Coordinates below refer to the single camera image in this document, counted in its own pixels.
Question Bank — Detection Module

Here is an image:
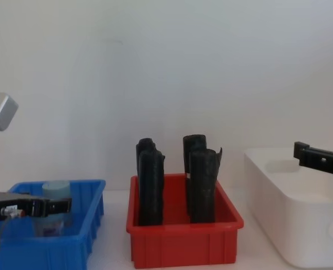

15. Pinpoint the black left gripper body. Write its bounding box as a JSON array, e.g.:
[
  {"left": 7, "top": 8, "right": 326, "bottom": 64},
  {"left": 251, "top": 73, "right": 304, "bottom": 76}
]
[{"left": 0, "top": 191, "right": 34, "bottom": 223}]

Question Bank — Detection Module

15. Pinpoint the blue plastic bin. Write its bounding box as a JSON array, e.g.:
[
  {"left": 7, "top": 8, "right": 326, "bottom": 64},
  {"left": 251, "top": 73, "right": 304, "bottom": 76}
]
[{"left": 0, "top": 179, "right": 106, "bottom": 270}]

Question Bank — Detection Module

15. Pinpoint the white plastic bin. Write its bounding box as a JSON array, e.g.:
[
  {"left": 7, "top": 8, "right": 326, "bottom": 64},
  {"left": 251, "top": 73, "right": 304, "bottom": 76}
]
[{"left": 243, "top": 146, "right": 333, "bottom": 268}]

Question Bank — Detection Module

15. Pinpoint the black rolled mesh sheet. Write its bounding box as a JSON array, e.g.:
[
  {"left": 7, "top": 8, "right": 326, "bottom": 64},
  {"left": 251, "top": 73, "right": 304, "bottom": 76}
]
[
  {"left": 138, "top": 148, "right": 167, "bottom": 227},
  {"left": 182, "top": 134, "right": 208, "bottom": 176},
  {"left": 186, "top": 146, "right": 223, "bottom": 224},
  {"left": 135, "top": 137, "right": 158, "bottom": 181}
]

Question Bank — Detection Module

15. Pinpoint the red plastic bin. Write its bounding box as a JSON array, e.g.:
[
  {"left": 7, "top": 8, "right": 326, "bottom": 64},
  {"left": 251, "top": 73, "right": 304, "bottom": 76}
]
[{"left": 125, "top": 173, "right": 245, "bottom": 266}]

